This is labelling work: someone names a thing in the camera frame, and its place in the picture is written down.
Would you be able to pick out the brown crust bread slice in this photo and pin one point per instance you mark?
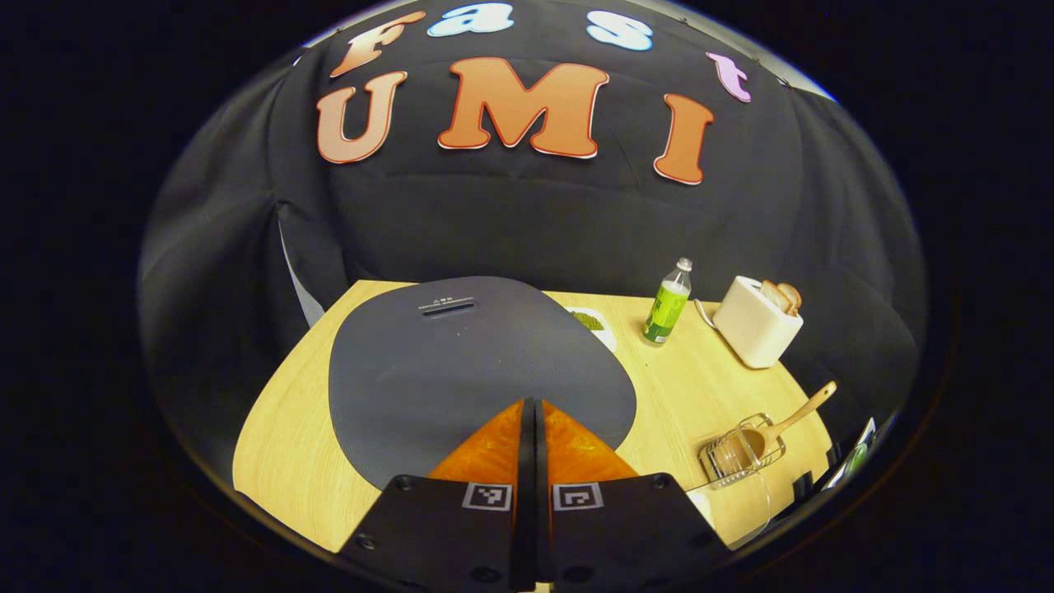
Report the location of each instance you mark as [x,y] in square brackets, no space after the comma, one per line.
[790,298]

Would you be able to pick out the dark grey rice cooker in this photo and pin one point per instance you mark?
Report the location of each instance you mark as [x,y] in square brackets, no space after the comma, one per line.
[461,371]

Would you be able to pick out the green drink bottle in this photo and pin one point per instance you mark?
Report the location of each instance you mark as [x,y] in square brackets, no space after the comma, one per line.
[665,309]

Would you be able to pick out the white toaster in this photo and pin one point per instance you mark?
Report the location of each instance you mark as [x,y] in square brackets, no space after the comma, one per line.
[753,329]

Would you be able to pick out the black table edge clamp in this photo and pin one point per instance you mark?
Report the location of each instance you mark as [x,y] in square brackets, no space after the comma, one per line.
[804,484]

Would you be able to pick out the black backdrop cloth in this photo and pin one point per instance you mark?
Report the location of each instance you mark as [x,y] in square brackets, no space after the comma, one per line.
[494,222]

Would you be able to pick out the wooden spoon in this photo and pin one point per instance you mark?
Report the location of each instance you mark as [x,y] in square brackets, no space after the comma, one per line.
[774,432]

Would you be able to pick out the white divided bean dish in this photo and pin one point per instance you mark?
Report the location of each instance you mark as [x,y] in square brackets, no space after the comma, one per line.
[594,323]

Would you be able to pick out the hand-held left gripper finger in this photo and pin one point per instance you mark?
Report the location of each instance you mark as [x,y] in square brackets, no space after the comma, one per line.
[527,494]
[543,494]

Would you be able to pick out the pale bread slice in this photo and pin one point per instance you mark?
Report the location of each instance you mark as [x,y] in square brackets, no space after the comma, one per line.
[772,295]

